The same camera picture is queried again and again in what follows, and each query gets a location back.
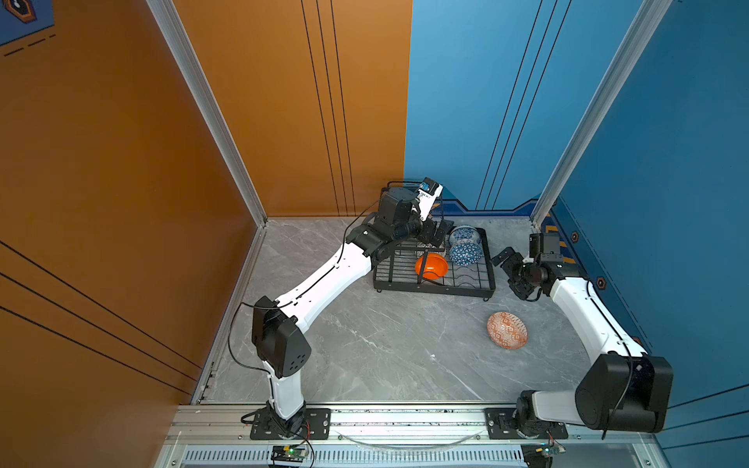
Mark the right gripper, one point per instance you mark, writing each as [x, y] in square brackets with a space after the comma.
[514, 258]

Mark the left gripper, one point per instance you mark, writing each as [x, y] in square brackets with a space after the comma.
[427, 238]

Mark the orange bowl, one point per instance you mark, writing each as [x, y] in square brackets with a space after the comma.
[431, 266]

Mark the red patterned bowl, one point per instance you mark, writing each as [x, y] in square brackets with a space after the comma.
[507, 331]

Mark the blue triangle pattern bowl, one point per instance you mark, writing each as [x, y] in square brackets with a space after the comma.
[466, 253]

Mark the blue floral bowl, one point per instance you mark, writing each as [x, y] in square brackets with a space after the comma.
[464, 233]

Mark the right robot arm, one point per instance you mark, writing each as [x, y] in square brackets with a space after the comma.
[625, 388]

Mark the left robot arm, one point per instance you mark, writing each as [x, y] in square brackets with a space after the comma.
[279, 326]

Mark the right green circuit board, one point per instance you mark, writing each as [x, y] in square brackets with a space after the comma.
[541, 455]

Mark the green circuit board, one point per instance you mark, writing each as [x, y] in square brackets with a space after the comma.
[289, 455]
[541, 455]

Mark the left green circuit board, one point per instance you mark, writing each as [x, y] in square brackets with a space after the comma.
[289, 455]

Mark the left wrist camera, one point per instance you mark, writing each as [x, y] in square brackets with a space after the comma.
[428, 193]

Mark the black wire dish rack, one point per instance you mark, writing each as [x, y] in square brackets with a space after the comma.
[397, 273]

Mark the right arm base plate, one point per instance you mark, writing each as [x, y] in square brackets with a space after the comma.
[504, 424]

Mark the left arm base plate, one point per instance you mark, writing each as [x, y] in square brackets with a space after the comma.
[310, 424]

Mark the aluminium front rail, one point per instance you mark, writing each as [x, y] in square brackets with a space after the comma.
[384, 424]

